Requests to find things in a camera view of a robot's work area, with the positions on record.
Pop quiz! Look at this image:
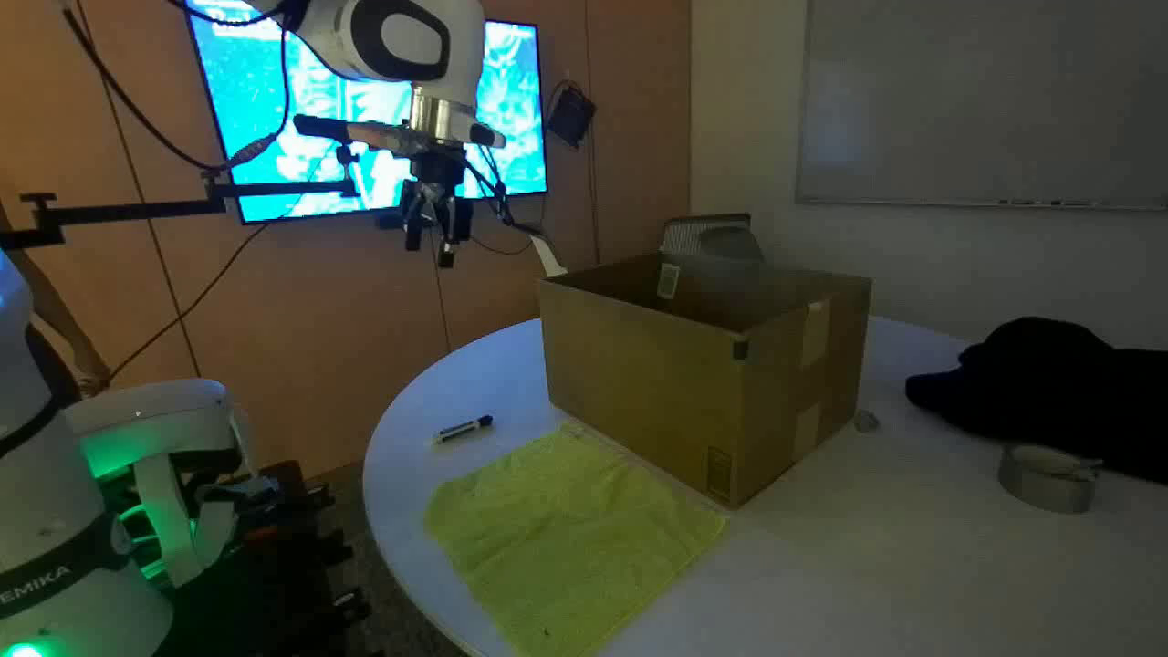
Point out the whiteboard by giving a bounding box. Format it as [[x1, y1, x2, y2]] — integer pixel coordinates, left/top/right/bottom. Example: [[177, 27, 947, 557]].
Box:
[[797, 0, 1168, 217]]

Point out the white device with green light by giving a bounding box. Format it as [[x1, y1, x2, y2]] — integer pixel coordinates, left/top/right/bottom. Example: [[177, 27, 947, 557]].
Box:
[[65, 375, 252, 591]]

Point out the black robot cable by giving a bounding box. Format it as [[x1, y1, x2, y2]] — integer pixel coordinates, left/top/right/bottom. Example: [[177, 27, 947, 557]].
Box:
[[57, 0, 303, 177]]

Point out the black equipment cart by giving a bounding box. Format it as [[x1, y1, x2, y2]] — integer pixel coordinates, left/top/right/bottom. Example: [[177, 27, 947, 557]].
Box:
[[157, 458, 377, 657]]

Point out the white chair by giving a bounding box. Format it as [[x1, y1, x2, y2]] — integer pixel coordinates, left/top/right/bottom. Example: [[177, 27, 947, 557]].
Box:
[[656, 211, 775, 297]]

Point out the grey tape roll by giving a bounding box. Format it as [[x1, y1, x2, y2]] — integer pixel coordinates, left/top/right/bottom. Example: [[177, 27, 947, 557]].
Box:
[[995, 442, 1105, 515]]

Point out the black garment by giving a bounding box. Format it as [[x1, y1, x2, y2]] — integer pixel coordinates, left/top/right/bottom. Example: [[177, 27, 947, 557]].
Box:
[[902, 313, 1168, 487]]

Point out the brown cardboard box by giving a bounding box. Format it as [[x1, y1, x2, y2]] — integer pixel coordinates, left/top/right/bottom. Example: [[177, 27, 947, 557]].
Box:
[[537, 248, 877, 512]]

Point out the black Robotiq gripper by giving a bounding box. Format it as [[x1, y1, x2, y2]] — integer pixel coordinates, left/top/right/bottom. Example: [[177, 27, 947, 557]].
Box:
[[398, 147, 480, 274]]

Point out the thin black wall cable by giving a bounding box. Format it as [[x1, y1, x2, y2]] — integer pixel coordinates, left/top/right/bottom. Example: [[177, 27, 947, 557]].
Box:
[[88, 223, 270, 394]]

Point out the black white dry-erase marker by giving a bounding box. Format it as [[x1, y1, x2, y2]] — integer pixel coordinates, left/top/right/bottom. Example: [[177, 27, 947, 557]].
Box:
[[434, 413, 498, 448]]

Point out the yellow-green towel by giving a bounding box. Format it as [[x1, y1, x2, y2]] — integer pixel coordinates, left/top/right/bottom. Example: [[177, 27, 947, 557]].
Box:
[[421, 425, 735, 657]]

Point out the wrist-mounted camera bar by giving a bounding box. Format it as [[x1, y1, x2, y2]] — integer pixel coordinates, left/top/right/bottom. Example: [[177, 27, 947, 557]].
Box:
[[360, 117, 511, 157]]

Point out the wall-mounted TV screen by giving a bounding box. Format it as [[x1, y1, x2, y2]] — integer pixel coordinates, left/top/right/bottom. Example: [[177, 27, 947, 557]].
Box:
[[184, 0, 551, 229]]

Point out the small black wall device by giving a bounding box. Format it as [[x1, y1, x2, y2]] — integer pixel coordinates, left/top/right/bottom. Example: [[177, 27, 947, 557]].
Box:
[[545, 79, 599, 150]]

